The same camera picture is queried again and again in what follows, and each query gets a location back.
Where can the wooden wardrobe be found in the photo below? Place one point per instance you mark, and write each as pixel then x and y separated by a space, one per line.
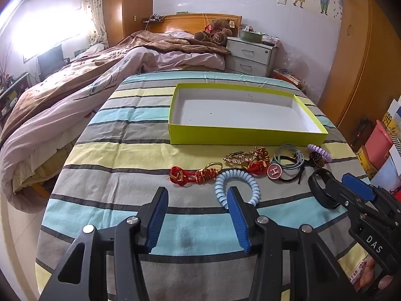
pixel 137 3

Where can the wooden sliding door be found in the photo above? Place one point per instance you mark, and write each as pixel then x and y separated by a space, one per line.
pixel 369 53

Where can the green basin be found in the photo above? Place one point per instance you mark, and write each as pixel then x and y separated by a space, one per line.
pixel 250 36

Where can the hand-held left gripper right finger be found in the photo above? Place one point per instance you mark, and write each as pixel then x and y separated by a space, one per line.
pixel 238 222

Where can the bed with pink-brown duvet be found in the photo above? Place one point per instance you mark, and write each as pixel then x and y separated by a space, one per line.
pixel 47 125

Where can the patterned curtain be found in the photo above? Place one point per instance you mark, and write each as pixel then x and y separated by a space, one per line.
pixel 94 12

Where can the cardboard box with papers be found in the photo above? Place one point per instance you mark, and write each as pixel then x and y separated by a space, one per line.
pixel 289 80

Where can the window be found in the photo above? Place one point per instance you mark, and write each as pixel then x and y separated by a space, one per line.
pixel 47 34

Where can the power strip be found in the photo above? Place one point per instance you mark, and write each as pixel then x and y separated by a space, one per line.
pixel 153 18

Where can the striped bed sheet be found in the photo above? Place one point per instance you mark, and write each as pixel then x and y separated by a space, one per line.
pixel 125 163

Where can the cluttered desk shelf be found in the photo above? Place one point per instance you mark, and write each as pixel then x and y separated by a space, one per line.
pixel 12 97

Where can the white nightstand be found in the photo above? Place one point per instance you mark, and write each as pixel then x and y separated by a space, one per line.
pixel 247 56

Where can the person's right hand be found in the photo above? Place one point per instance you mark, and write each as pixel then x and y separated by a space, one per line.
pixel 377 279

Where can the yellow-green cardboard box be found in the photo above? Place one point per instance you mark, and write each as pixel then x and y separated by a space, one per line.
pixel 235 134

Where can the wooden headboard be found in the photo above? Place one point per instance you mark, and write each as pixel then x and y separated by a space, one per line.
pixel 188 23

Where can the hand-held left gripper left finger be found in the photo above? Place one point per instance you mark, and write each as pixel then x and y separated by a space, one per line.
pixel 158 219

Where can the pile of paper bags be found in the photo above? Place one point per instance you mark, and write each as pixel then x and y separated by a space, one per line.
pixel 393 163

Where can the brown beaded charm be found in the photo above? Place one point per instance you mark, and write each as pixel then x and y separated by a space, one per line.
pixel 317 159

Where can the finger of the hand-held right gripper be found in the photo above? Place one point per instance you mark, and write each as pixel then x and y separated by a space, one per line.
pixel 357 187
pixel 343 199

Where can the brown blanket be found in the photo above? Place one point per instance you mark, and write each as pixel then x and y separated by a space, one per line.
pixel 163 42

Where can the brown teddy bear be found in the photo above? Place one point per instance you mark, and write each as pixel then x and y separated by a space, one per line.
pixel 219 29

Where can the black wristband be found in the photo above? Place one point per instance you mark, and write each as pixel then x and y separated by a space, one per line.
pixel 313 191

